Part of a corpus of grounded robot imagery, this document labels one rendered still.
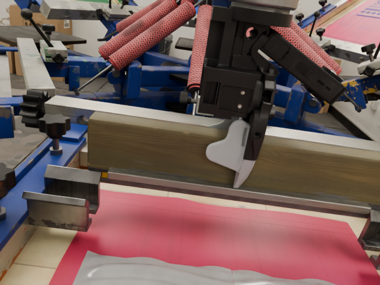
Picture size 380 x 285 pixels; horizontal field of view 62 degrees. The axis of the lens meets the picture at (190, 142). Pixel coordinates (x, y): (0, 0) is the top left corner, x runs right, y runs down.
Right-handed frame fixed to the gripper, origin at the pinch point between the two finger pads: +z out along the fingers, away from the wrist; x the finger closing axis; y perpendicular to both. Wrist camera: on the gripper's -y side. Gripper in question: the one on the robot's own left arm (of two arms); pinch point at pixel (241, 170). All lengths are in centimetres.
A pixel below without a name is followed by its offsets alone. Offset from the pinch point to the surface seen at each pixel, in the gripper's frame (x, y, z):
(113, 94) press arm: -61, 33, 13
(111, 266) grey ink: 10.6, 14.5, 8.9
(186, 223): 0.3, 6.2, 9.8
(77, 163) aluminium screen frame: -9.5, 25.6, 8.3
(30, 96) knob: -17.8, 37.0, 0.4
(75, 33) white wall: -408, 171, 50
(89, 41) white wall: -408, 152, 58
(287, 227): -1.8, -9.6, 9.8
